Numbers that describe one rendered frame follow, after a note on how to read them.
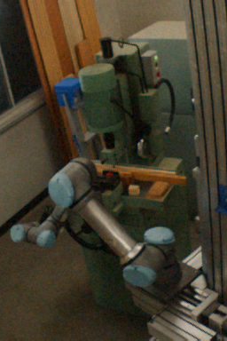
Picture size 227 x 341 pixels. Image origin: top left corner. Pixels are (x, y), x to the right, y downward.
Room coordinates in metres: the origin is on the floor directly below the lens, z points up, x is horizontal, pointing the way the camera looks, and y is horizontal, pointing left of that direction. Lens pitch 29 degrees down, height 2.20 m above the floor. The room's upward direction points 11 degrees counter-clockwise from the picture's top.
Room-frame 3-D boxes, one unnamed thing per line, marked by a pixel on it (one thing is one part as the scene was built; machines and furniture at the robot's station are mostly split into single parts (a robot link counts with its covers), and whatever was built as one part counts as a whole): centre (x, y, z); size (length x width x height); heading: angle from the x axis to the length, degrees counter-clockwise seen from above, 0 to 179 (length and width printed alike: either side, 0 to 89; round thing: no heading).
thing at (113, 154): (2.27, -0.02, 1.03); 0.14 x 0.07 x 0.09; 147
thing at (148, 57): (2.44, -0.30, 1.40); 0.10 x 0.06 x 0.16; 147
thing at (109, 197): (2.07, 0.06, 0.92); 0.15 x 0.13 x 0.09; 57
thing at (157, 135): (2.32, -0.24, 1.02); 0.09 x 0.07 x 0.12; 57
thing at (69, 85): (3.17, 0.14, 0.58); 0.27 x 0.25 x 1.16; 55
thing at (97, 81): (2.25, -0.01, 1.35); 0.18 x 0.18 x 0.31
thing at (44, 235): (1.70, 0.35, 0.99); 0.11 x 0.11 x 0.08; 54
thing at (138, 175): (2.21, -0.06, 0.92); 0.67 x 0.02 x 0.04; 57
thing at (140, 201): (2.14, 0.02, 0.87); 0.61 x 0.30 x 0.06; 57
